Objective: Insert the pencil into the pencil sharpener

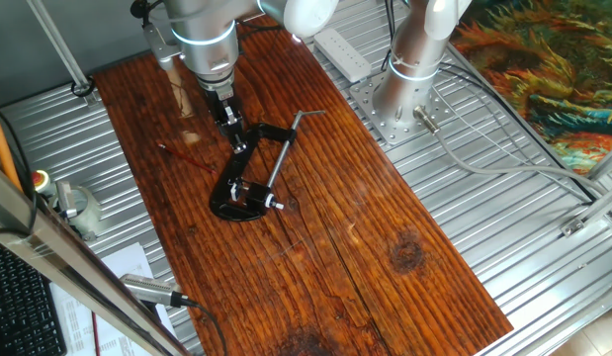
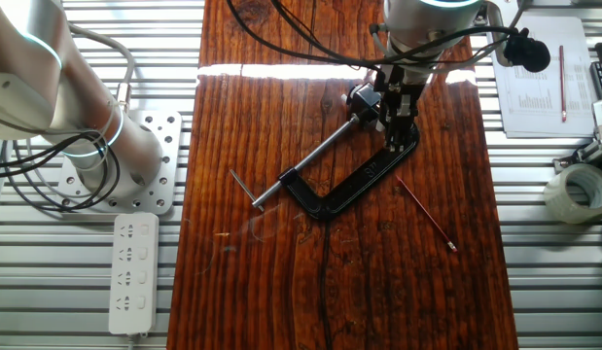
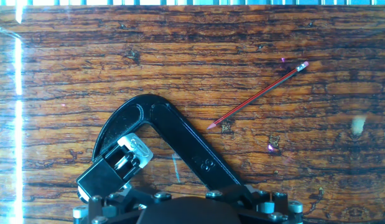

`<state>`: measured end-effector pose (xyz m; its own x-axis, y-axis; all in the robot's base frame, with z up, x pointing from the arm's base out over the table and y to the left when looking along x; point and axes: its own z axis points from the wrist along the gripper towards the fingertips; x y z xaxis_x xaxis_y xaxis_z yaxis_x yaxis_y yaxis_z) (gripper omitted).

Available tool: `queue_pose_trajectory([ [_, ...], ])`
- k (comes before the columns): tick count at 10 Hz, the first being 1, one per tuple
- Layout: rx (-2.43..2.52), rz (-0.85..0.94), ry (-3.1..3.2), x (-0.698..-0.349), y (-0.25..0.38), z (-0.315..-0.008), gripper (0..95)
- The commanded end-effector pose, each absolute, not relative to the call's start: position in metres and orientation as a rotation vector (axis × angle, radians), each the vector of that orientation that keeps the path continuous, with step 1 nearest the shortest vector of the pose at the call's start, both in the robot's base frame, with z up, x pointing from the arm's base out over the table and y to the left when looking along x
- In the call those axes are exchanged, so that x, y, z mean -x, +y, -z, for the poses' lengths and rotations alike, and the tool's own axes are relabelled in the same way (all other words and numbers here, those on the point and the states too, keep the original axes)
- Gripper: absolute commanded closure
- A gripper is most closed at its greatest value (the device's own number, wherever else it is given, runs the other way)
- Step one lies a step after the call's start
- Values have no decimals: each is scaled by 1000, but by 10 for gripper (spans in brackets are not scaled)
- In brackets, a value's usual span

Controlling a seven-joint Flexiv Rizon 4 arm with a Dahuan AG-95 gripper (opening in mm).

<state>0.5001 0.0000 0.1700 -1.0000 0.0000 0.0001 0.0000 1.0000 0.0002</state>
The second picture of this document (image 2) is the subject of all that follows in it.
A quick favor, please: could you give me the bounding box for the brown wooden board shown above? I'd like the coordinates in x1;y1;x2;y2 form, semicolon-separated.
165;0;520;350

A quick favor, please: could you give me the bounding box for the printed paper sheet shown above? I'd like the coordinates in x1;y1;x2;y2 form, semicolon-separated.
489;16;599;140

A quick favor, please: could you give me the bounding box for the clear tape roll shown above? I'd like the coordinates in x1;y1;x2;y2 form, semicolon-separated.
543;162;602;226

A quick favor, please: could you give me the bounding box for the red pen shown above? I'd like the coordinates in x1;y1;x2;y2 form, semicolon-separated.
558;44;569;123

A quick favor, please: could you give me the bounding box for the red pencil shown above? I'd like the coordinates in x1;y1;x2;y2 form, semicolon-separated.
396;175;459;254

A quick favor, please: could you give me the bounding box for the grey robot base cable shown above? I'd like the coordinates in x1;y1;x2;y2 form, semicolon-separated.
68;22;137;114

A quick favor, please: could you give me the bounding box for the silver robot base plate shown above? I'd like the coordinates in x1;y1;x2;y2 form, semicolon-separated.
55;109;184;216

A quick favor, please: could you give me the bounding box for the black C-clamp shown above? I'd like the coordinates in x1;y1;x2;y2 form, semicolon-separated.
230;114;421;223

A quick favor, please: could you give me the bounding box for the white power strip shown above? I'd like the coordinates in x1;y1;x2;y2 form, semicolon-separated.
108;212;160;337

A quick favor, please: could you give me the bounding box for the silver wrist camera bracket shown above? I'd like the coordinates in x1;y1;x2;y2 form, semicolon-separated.
479;0;514;68

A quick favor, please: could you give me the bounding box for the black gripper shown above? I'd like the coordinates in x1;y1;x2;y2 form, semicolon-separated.
375;65;428;149

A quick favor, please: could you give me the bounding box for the black base cable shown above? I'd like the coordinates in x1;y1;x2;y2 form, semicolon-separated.
0;129;123;214

